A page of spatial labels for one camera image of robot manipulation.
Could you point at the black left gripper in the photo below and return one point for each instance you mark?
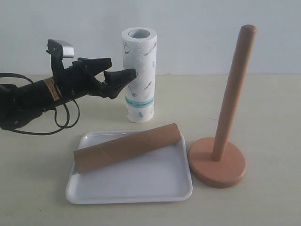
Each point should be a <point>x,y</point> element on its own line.
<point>79,79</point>

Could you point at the white printed paper towel roll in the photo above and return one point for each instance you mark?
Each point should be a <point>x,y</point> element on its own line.
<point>140,52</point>

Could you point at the brown cardboard tube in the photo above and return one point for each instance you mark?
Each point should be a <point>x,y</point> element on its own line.
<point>123,148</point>

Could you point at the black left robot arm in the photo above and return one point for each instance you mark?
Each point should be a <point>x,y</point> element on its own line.
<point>21,105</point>

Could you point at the wooden paper towel holder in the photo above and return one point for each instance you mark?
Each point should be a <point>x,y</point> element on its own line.
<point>215,161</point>

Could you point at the white rectangular plastic tray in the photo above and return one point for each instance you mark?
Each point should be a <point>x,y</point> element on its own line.
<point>159,176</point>

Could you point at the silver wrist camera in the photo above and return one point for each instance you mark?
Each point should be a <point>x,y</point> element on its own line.
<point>60,49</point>

